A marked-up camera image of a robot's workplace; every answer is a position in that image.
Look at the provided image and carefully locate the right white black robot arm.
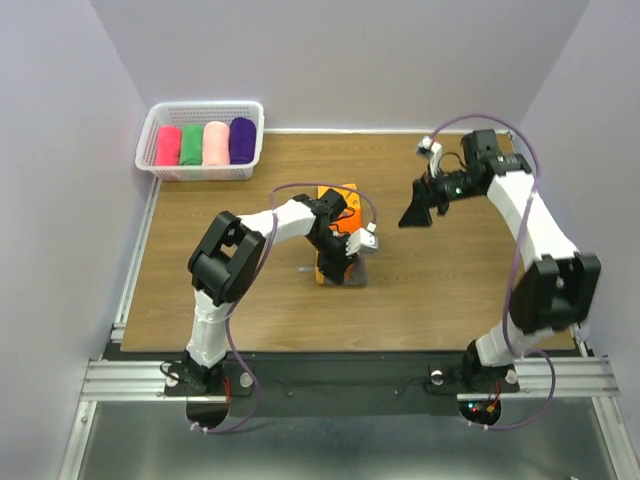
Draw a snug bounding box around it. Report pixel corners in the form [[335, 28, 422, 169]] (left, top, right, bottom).
[[398, 130, 601, 390]]

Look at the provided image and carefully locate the orange towel with blue spots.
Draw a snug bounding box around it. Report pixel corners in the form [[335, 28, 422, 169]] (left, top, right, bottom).
[[314, 183, 368, 287]]

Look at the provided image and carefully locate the purple rolled towel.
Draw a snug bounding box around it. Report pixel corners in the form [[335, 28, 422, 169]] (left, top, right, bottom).
[[229, 117, 257, 165]]

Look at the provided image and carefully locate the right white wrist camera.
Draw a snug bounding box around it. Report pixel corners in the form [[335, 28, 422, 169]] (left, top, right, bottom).
[[416, 135, 442, 177]]

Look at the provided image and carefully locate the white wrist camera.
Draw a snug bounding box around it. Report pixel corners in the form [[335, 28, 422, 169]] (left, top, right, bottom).
[[345, 222, 379, 256], [416, 135, 442, 177]]

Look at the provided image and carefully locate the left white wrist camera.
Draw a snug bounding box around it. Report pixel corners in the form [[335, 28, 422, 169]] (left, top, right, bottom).
[[345, 222, 379, 256]]

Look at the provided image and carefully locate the white plastic basket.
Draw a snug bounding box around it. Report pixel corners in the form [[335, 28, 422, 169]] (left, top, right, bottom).
[[135, 100, 265, 181]]

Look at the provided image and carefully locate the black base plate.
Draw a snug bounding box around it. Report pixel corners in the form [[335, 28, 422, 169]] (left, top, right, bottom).
[[83, 352, 599, 424]]

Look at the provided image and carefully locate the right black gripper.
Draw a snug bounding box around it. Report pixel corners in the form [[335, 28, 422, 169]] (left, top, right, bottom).
[[398, 162, 484, 228]]

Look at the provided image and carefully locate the aluminium frame rail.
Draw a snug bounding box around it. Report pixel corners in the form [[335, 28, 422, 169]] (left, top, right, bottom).
[[80, 354, 620, 402]]

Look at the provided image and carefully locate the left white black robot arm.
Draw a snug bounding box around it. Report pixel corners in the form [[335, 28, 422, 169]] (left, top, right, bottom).
[[173, 189, 377, 394]]

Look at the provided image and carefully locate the green rolled towel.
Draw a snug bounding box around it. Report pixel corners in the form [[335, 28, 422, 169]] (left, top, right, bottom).
[[179, 124, 204, 166]]

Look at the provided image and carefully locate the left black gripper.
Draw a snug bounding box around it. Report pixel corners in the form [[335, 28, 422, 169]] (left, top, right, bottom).
[[306, 229, 357, 286]]

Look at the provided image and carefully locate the light pink rolled towel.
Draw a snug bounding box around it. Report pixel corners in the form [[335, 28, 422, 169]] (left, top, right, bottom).
[[202, 121, 230, 166]]

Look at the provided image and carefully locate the pink microfiber towel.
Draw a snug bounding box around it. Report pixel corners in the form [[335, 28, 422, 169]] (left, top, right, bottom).
[[154, 126, 182, 167]]

